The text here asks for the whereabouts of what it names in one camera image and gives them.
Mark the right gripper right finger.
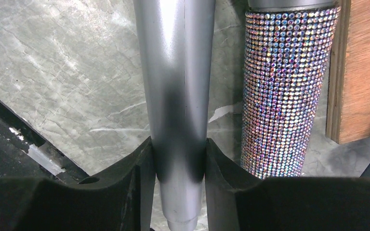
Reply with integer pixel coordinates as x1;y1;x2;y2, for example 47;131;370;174
205;139;370;231

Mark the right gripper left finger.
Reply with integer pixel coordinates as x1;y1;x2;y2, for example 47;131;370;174
0;138;156;231

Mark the rhinestone microphone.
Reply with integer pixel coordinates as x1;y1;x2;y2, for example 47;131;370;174
240;0;340;179

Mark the silver microphone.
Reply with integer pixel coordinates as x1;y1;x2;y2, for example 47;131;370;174
133;0;215;231

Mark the wooden board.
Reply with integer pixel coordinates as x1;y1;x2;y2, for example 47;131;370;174
326;0;370;144

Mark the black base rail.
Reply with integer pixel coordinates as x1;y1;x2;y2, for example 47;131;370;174
0;101;88;184

